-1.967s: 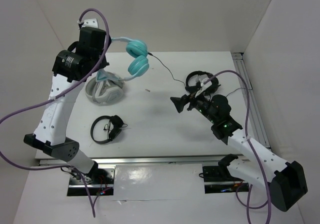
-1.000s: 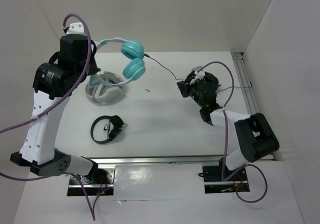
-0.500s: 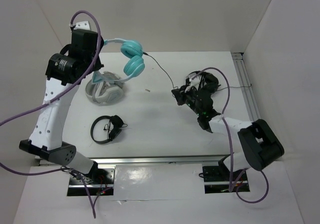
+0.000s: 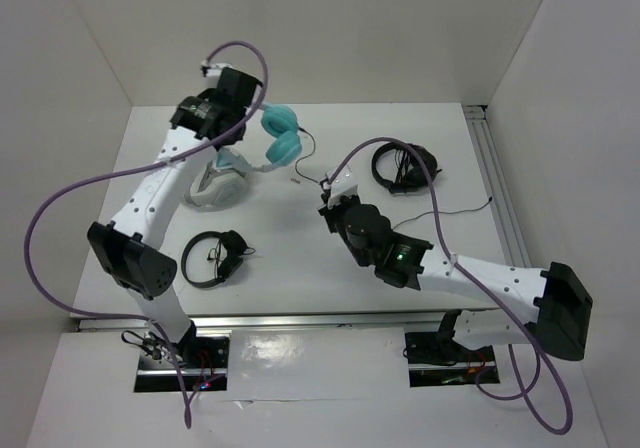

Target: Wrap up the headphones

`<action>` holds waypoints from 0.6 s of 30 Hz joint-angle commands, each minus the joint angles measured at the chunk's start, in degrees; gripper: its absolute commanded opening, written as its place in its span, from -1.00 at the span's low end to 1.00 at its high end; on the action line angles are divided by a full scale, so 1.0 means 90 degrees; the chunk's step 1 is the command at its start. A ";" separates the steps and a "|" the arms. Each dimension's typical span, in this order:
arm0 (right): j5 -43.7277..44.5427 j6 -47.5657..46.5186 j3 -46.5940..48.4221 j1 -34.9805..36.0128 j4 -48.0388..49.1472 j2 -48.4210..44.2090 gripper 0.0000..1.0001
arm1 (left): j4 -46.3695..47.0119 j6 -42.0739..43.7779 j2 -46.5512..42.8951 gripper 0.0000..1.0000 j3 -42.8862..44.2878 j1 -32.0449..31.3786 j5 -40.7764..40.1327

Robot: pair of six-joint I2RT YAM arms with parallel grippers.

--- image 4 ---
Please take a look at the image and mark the teal cat-ear headphones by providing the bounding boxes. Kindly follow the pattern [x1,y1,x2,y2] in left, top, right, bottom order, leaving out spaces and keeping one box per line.
[213,103,302,175]

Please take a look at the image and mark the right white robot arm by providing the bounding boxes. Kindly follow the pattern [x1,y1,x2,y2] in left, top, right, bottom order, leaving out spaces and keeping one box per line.
[319,194,593,361]

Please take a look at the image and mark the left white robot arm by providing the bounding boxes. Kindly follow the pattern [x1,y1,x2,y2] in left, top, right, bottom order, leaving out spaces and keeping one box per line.
[87,67,262,367]

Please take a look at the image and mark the black over-ear headphones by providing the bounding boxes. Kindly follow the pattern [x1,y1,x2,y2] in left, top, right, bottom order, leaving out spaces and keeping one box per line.
[370,143,442,195]

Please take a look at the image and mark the small black grey headphones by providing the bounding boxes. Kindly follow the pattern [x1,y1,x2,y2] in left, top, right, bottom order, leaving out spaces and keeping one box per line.
[180,230,256,290]

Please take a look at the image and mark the white grey gaming headset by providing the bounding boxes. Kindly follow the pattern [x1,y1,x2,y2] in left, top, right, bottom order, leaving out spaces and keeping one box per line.
[183,149,249,211]

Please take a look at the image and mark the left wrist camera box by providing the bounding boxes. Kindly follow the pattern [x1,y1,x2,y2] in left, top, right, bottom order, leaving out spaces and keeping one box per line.
[200,60,233,79]

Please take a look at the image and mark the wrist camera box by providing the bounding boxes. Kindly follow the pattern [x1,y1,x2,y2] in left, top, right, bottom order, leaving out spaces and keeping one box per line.
[200,60,233,79]
[320,165,358,208]

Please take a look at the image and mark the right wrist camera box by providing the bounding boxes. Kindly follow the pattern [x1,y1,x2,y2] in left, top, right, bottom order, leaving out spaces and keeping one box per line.
[320,165,358,208]

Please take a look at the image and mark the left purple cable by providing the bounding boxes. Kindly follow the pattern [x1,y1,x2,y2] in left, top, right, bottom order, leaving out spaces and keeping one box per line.
[23,41,270,429]

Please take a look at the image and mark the purple cable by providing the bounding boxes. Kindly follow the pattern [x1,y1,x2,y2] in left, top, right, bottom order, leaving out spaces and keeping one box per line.
[23,41,270,429]
[324,137,574,435]

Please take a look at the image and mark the aluminium front rail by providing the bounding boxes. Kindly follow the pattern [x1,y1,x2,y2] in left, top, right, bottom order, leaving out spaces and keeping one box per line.
[77,307,501,333]

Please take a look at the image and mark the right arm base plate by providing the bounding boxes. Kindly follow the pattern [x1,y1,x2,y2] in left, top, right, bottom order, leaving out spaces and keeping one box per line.
[403,332,500,388]

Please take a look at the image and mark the aluminium side rail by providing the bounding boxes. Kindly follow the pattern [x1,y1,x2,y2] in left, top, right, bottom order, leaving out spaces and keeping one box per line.
[462,105,532,268]

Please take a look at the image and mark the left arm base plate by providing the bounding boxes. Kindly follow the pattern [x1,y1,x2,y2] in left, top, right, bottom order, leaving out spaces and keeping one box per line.
[121,331,230,393]

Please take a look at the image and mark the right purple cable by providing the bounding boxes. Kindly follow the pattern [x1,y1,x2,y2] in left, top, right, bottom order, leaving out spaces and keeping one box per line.
[324,137,574,435]

